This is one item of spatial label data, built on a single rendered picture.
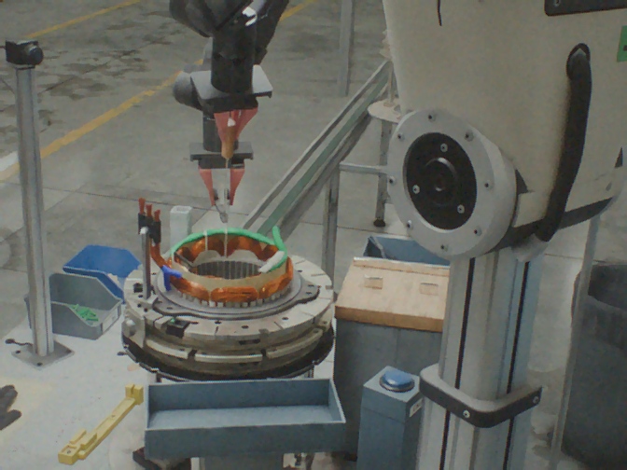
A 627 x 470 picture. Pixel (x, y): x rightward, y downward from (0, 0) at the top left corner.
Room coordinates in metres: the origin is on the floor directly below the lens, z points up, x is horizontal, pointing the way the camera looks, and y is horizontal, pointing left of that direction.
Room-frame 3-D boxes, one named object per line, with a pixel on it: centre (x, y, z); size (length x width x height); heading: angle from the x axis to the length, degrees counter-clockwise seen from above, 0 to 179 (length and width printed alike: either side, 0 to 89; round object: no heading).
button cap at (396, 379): (1.17, -0.13, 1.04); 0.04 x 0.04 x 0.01
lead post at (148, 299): (1.25, 0.23, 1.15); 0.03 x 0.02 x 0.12; 166
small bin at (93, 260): (1.94, 0.45, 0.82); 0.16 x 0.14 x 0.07; 79
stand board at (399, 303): (1.42, -0.15, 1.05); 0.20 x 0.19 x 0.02; 170
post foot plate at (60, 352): (1.63, 0.51, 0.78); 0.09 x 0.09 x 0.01; 52
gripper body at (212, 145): (1.49, 0.15, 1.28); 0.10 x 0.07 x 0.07; 99
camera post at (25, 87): (1.63, 0.51, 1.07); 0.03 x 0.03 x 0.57; 52
